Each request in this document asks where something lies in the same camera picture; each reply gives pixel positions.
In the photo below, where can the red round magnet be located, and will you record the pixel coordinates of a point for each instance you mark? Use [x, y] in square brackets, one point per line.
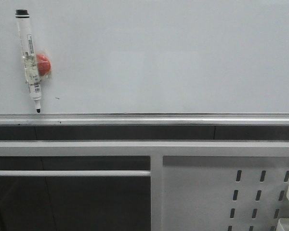
[43, 64]

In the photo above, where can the white whiteboard marker pen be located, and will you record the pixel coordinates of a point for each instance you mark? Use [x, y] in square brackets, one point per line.
[29, 56]

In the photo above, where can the white whiteboard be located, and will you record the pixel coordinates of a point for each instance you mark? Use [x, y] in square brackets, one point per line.
[150, 56]

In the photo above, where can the white perforated panel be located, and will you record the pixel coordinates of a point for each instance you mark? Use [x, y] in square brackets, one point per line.
[224, 193]

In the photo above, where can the white lower plastic bin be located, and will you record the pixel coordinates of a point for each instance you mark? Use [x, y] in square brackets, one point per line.
[283, 224]

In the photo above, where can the white metal frame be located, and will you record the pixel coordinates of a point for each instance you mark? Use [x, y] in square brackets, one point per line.
[154, 149]

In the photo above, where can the aluminium whiteboard tray rail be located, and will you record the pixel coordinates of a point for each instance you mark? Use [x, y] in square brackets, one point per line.
[147, 119]

